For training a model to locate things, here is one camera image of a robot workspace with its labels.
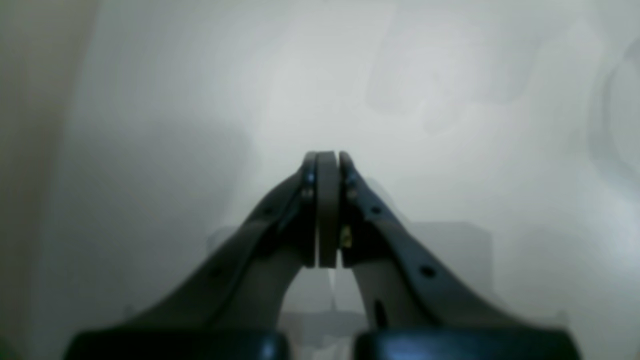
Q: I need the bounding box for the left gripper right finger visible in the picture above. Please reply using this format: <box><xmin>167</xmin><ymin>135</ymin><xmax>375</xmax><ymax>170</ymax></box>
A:
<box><xmin>318</xmin><ymin>152</ymin><xmax>581</xmax><ymax>360</ymax></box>

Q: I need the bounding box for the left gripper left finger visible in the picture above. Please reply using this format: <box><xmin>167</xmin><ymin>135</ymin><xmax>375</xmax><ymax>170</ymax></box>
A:
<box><xmin>64</xmin><ymin>152</ymin><xmax>320</xmax><ymax>360</ymax></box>

